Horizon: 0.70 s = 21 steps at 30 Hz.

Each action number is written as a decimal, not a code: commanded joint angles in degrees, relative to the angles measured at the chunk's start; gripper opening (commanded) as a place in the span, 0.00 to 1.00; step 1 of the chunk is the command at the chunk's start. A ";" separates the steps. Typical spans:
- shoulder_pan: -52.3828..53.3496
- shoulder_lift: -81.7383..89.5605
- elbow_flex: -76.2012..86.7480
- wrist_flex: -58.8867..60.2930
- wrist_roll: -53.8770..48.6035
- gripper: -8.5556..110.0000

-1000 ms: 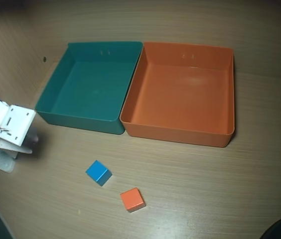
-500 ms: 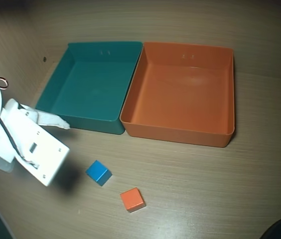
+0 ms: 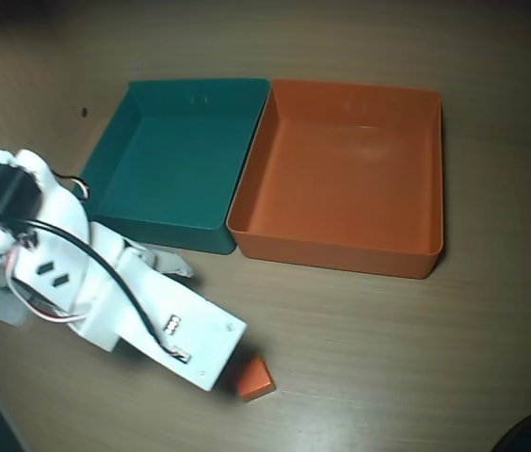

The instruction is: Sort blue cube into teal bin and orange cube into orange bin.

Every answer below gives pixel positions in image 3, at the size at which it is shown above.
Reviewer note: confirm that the orange plastic box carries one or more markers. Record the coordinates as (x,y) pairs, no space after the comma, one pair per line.
(341,188)

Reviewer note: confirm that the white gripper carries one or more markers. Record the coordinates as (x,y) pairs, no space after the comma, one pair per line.
(140,267)

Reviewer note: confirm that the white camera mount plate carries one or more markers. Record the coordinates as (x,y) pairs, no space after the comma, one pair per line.
(190,320)

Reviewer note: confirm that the orange cube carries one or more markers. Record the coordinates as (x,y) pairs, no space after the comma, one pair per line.
(256,379)

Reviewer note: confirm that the teal plastic box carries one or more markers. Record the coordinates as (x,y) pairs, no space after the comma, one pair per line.
(176,165)

